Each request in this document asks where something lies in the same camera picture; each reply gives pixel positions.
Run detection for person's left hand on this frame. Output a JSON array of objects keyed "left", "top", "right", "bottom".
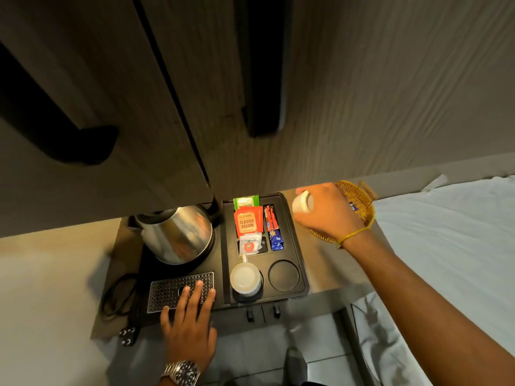
[{"left": 160, "top": 280, "right": 218, "bottom": 372}]

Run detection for person's right hand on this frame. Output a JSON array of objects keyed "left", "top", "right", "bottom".
[{"left": 294, "top": 183, "right": 366, "bottom": 242}]

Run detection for small white cup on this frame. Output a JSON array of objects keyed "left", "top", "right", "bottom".
[{"left": 292, "top": 191, "right": 315, "bottom": 214}]

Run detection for person's right forearm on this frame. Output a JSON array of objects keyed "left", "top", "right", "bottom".
[{"left": 344, "top": 229, "right": 515, "bottom": 386}]

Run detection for metal drip grid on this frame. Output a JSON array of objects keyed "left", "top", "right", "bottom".
[{"left": 147, "top": 272, "right": 215, "bottom": 314}]

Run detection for black hospitality tray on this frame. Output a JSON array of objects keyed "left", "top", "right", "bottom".
[{"left": 136, "top": 192, "right": 310, "bottom": 320}]

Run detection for red stick sachets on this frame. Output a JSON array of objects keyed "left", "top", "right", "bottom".
[{"left": 263, "top": 205, "right": 279, "bottom": 233}]

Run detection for black power plug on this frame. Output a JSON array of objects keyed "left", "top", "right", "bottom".
[{"left": 118, "top": 317, "right": 141, "bottom": 347}]

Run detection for yellow wrist thread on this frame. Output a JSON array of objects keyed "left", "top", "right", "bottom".
[{"left": 337, "top": 224, "right": 374, "bottom": 248}]

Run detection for silver wrist watch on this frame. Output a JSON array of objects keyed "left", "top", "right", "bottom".
[{"left": 161, "top": 360, "right": 201, "bottom": 385}]

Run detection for red tea packet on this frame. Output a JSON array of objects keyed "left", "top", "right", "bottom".
[{"left": 234, "top": 206, "right": 264, "bottom": 239}]

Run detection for woven wicker basket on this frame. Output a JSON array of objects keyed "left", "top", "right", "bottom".
[{"left": 309, "top": 180, "right": 377, "bottom": 244}]

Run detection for white sachet with red dot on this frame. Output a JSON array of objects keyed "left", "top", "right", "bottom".
[{"left": 238, "top": 233, "right": 263, "bottom": 256}]

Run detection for green tea packet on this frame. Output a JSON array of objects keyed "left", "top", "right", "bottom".
[{"left": 233, "top": 195, "right": 260, "bottom": 212}]

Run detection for steel electric kettle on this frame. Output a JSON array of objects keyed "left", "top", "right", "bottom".
[{"left": 128, "top": 205, "right": 216, "bottom": 265}]

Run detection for person's dark shoe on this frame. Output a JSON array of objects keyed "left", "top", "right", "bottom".
[{"left": 283, "top": 346, "right": 309, "bottom": 386}]

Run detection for white bed sheet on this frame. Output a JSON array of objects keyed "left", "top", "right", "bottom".
[{"left": 353, "top": 174, "right": 515, "bottom": 386}]

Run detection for dark wood cabinet door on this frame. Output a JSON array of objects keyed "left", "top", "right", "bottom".
[
  {"left": 0, "top": 0, "right": 213, "bottom": 239},
  {"left": 137, "top": 0, "right": 515, "bottom": 199}
]

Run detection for white cup with handle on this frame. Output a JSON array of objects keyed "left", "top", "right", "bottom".
[{"left": 229, "top": 253, "right": 264, "bottom": 304}]

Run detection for black power cable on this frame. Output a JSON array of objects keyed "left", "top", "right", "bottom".
[{"left": 100, "top": 272, "right": 140, "bottom": 319}]

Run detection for black cabinet door handle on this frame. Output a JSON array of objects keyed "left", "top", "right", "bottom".
[
  {"left": 235, "top": 0, "right": 289, "bottom": 138},
  {"left": 0, "top": 41, "right": 120, "bottom": 166}
]

